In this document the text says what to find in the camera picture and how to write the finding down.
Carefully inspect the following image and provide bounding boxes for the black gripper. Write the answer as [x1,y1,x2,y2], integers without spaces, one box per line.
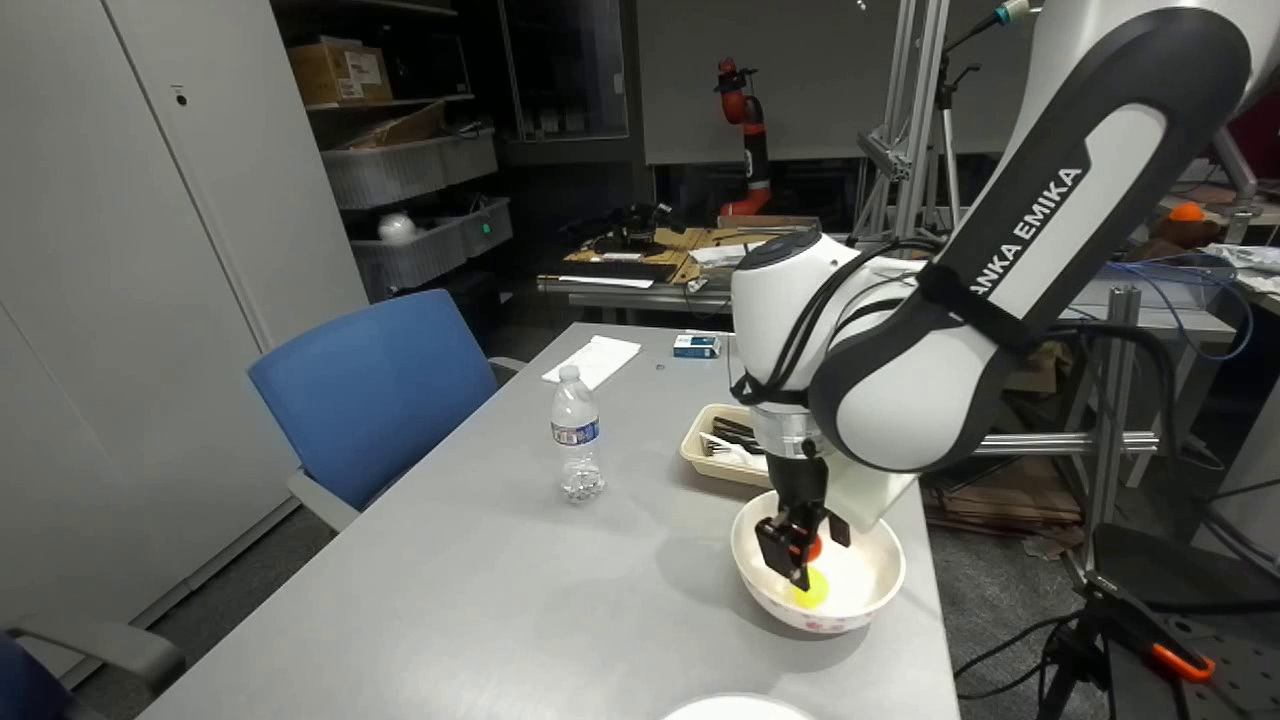
[752,453,856,592]

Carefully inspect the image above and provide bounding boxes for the yellow ball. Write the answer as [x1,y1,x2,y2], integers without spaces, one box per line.
[782,574,832,611]

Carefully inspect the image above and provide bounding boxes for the white floral bowl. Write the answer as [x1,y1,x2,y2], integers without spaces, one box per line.
[729,490,911,639]

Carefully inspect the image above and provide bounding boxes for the black plastic fork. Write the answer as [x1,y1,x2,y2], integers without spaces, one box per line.
[708,412,768,453]

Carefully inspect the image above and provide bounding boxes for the white disposable plate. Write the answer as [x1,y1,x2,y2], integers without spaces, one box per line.
[660,694,817,720]

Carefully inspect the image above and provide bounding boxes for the small blue box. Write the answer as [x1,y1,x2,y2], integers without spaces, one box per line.
[668,330,722,365]

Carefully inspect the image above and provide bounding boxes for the clear water bottle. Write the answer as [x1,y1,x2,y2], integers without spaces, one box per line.
[548,361,606,510]

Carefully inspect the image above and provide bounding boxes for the white paper sheet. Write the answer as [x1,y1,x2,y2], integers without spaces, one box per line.
[537,331,645,396]

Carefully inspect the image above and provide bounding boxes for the cluttered metal workbench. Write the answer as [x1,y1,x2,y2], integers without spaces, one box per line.
[532,211,822,324]

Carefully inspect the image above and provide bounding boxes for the grey metal stand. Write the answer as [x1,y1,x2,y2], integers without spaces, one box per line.
[968,283,1168,576]

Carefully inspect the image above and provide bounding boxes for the blue office chair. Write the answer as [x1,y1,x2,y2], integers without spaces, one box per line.
[242,283,498,535]

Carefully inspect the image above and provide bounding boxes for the grey storage bin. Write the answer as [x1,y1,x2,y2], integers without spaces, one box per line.
[319,126,498,211]
[346,197,514,301]

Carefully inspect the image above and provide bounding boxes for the brown cardboard box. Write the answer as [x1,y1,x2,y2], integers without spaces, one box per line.
[285,38,392,112]

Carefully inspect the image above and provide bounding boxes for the white storage cabinet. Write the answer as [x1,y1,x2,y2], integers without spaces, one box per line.
[0,0,371,634]

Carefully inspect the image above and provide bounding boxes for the black camera tripod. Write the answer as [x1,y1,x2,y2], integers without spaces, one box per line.
[1035,554,1223,720]

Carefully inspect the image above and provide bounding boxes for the aluminium frame post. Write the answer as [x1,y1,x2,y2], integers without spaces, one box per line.
[852,0,958,250]

